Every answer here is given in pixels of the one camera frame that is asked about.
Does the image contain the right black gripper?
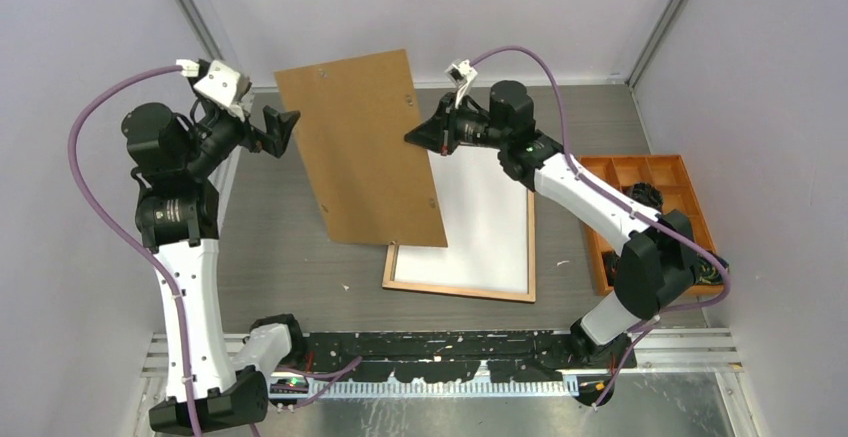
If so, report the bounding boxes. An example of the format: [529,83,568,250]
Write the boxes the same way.
[404,93,507,158]

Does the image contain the brown backing board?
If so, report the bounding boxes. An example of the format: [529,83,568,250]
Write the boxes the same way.
[274,49,447,247]

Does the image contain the landscape photo print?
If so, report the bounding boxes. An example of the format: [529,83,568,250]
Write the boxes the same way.
[383,147,536,303]

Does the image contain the wooden picture frame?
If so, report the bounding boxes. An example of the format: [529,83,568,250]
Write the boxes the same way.
[382,186,537,304]

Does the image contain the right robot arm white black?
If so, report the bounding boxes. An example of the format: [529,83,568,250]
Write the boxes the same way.
[404,80,729,368]

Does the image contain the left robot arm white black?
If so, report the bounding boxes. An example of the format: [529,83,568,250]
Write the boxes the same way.
[121,103,307,436]

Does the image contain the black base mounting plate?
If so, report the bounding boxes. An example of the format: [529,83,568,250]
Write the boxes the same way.
[283,330,631,384]

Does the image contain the black rolled tie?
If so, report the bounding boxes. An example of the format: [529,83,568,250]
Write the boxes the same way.
[626,182,664,212]

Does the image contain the orange compartment tray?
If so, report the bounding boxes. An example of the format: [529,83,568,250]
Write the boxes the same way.
[578,155,716,296]

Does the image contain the blue yellow rolled tie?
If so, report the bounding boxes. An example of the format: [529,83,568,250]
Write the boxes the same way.
[695,255,723,286]

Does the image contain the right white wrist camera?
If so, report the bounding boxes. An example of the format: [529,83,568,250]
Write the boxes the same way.
[445,59,478,108]

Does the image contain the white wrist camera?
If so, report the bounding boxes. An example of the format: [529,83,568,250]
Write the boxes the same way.
[445,59,478,108]
[175,59,253,121]

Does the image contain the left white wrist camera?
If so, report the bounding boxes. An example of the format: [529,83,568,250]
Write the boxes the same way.
[175,59,253,121]

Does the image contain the aluminium front rail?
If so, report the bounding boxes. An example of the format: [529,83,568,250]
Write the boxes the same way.
[140,327,743,401]

